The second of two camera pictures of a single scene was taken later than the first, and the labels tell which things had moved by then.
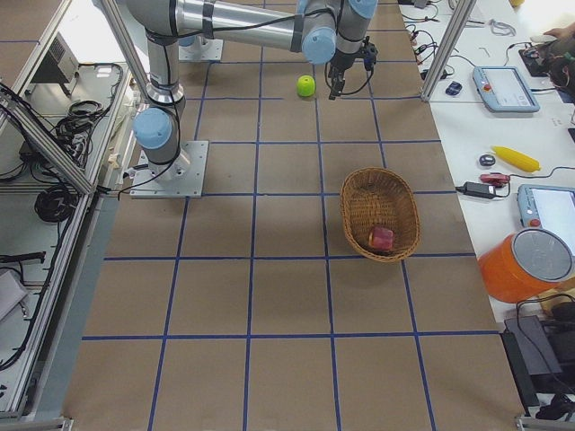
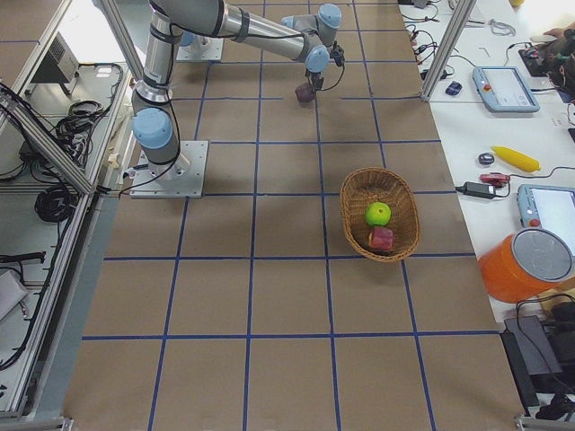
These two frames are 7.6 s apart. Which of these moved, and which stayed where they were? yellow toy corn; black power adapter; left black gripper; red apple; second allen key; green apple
Moved: green apple; left black gripper
Stayed: black power adapter; second allen key; yellow toy corn; red apple
